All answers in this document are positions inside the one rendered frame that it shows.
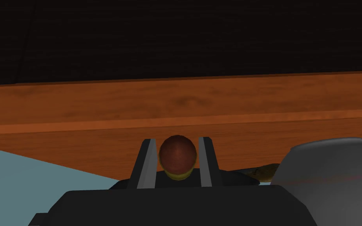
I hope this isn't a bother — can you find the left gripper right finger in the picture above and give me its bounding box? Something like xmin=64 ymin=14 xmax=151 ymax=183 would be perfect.
xmin=198 ymin=136 xmax=223 ymax=188

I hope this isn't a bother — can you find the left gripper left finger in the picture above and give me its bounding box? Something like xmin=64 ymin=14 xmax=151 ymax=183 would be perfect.
xmin=127 ymin=138 xmax=158 ymax=190

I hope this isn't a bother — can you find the brown and yellow ball knob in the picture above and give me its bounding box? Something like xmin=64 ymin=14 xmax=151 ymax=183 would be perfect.
xmin=158 ymin=135 xmax=198 ymax=181

